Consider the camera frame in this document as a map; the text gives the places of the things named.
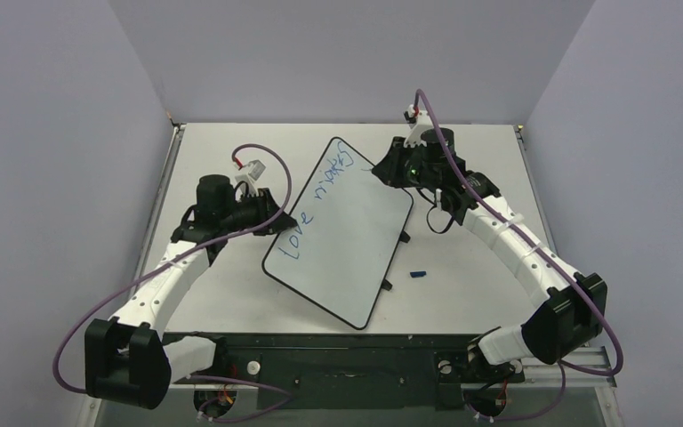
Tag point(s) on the aluminium frame rail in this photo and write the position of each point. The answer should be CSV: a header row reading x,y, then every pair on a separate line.
x,y
584,360

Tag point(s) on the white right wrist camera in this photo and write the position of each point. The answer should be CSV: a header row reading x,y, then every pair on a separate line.
x,y
419,122

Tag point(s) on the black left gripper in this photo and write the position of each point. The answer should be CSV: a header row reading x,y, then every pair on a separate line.
x,y
264,204

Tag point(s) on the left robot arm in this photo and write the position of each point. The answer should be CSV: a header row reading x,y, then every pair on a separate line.
x,y
126,360

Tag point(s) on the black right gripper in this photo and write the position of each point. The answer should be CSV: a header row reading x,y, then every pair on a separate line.
x,y
395,163

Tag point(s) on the black framed whiteboard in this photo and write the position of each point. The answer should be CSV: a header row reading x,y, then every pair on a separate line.
x,y
349,225

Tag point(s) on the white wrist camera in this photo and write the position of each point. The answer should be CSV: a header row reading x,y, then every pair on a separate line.
x,y
419,122
248,175

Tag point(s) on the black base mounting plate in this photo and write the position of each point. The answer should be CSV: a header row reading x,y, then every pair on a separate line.
x,y
361,371

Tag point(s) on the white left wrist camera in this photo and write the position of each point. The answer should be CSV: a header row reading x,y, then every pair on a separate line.
x,y
248,175

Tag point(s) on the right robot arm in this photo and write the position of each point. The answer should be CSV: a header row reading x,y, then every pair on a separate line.
x,y
568,305

